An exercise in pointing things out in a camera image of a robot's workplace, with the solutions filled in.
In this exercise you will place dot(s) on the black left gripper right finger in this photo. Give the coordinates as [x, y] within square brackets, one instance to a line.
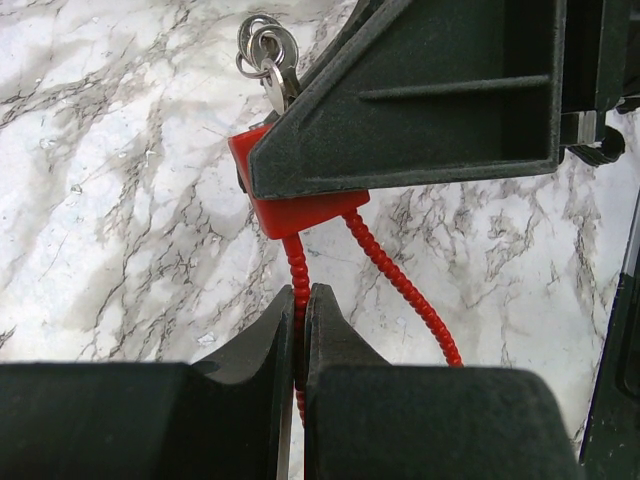
[366, 418]

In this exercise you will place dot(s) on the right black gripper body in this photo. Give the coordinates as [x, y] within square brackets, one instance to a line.
[600, 74]

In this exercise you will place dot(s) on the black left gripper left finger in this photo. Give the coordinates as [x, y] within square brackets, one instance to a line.
[226, 416]

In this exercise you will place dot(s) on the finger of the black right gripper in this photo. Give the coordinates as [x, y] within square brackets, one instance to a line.
[366, 24]
[456, 91]

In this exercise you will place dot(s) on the silver keys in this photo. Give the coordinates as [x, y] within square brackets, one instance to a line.
[268, 52]

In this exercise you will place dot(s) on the red padlock with cable shackle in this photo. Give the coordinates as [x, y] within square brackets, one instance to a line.
[284, 219]

